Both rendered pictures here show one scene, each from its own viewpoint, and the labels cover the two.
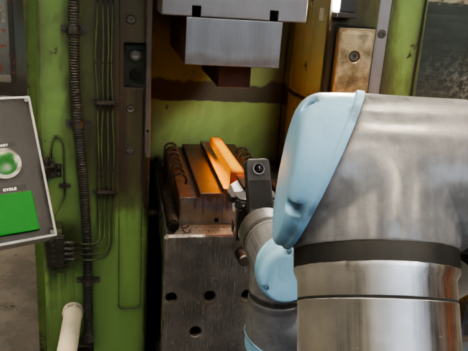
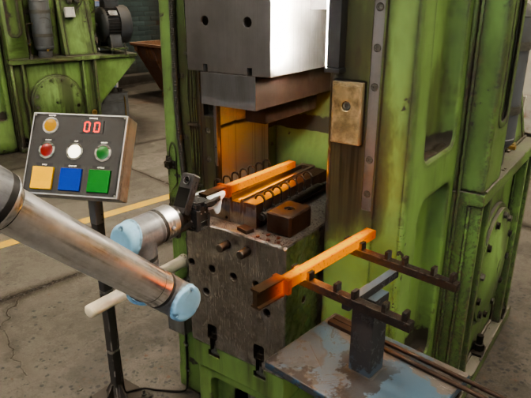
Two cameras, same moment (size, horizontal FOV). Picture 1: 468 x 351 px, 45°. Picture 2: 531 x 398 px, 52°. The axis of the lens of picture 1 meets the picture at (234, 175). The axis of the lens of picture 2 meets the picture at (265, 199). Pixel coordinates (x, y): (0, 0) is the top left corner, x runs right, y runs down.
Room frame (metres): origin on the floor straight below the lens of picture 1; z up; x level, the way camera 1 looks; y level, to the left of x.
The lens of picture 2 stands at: (0.21, -1.19, 1.58)
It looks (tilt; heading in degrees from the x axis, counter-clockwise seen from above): 21 degrees down; 47
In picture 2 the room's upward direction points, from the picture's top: straight up
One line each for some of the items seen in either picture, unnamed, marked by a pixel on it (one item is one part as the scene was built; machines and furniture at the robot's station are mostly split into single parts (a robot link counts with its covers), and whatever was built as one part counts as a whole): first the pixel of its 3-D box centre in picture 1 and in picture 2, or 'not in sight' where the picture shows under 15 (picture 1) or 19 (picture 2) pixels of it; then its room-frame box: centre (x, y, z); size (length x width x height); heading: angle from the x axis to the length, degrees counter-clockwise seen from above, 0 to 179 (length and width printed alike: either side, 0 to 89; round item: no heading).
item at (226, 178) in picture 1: (221, 164); (275, 181); (1.41, 0.04, 0.99); 0.42 x 0.05 x 0.01; 11
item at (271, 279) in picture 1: (278, 260); (139, 235); (0.83, -0.08, 1.01); 0.12 x 0.09 x 0.10; 11
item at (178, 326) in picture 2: not in sight; (181, 318); (1.24, 0.39, 0.36); 0.09 x 0.07 x 0.12; 101
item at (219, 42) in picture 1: (218, 35); (269, 81); (1.40, 0.06, 1.32); 0.42 x 0.20 x 0.10; 11
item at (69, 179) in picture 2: not in sight; (70, 179); (0.90, 0.48, 1.01); 0.07 x 0.05 x 0.07; 126
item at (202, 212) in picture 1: (210, 177); (269, 189); (1.40, 0.06, 0.96); 0.42 x 0.20 x 0.09; 11
